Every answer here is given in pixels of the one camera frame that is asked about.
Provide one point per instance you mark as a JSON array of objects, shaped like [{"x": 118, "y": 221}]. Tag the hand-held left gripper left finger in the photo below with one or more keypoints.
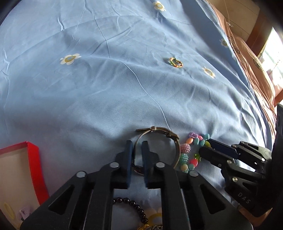
[{"x": 129, "y": 159}]

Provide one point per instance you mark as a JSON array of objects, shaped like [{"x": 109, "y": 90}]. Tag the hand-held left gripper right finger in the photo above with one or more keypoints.
[{"x": 145, "y": 159}]

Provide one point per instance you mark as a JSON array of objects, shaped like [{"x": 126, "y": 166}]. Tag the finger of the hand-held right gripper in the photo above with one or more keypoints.
[
  {"x": 212, "y": 157},
  {"x": 221, "y": 147}
]

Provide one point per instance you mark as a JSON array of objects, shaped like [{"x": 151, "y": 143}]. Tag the silver wrist watch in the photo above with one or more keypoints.
[{"x": 154, "y": 129}]

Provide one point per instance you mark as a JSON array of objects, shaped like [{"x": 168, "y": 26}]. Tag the red cardboard box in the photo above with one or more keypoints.
[{"x": 33, "y": 168}]

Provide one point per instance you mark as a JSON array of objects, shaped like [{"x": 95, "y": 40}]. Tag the purple hair clip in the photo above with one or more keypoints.
[{"x": 23, "y": 215}]

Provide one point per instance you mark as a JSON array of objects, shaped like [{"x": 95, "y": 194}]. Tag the translucent yellow hair clip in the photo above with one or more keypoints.
[{"x": 8, "y": 210}]

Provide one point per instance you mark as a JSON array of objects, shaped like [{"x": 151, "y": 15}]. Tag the blue floral bedsheet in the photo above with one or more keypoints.
[{"x": 88, "y": 99}]

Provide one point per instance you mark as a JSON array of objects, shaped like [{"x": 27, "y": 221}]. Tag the brown wooden furniture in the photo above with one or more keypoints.
[{"x": 258, "y": 33}]

